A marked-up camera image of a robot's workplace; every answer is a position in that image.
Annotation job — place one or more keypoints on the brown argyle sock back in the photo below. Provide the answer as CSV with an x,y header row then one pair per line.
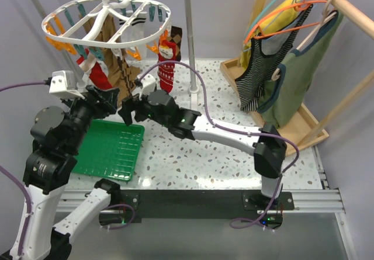
x,y
176,38

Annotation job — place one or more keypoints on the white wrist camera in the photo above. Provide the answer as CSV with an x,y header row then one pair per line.
x,y
63,85
145,85

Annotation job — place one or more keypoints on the wooden clothes hanger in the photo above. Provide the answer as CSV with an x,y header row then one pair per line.
x,y
318,23

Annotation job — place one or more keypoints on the red christmas sock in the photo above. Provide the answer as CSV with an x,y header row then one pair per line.
x,y
167,51
94,73

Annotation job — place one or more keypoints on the white striped sock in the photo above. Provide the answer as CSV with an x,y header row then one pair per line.
x,y
136,32

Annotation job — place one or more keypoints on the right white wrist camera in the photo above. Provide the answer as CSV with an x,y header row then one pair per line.
x,y
145,85

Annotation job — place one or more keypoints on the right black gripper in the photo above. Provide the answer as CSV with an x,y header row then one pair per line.
x,y
132,103

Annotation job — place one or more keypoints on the black striped tank top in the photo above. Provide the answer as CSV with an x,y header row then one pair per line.
x,y
250,83

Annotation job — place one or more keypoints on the green plastic tray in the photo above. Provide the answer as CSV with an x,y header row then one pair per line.
x,y
110,150

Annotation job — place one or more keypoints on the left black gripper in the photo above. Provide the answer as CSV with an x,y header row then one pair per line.
x,y
103,108

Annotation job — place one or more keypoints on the brown argyle sock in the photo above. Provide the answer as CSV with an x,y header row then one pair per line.
x,y
123,78
176,38

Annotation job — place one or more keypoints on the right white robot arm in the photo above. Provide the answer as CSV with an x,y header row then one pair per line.
x,y
265,145

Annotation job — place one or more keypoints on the orange clothes hanger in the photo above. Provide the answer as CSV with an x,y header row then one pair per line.
x,y
255,31

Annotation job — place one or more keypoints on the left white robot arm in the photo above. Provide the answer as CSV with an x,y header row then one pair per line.
x,y
58,136

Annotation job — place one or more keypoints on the tan plain sock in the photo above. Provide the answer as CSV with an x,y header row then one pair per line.
x,y
108,29

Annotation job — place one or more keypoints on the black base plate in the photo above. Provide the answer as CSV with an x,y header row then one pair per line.
x,y
186,204

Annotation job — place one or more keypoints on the green tank top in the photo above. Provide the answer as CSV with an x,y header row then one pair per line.
x,y
282,98

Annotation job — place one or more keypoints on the brown argyle sock front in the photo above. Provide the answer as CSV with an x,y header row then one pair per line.
x,y
123,78

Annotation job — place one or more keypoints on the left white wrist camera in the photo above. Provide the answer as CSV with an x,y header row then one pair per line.
x,y
63,85

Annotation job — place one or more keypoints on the white round clip hanger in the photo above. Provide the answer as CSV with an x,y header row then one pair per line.
x,y
61,22

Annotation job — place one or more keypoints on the yellow shirt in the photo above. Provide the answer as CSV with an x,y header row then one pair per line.
x,y
272,24

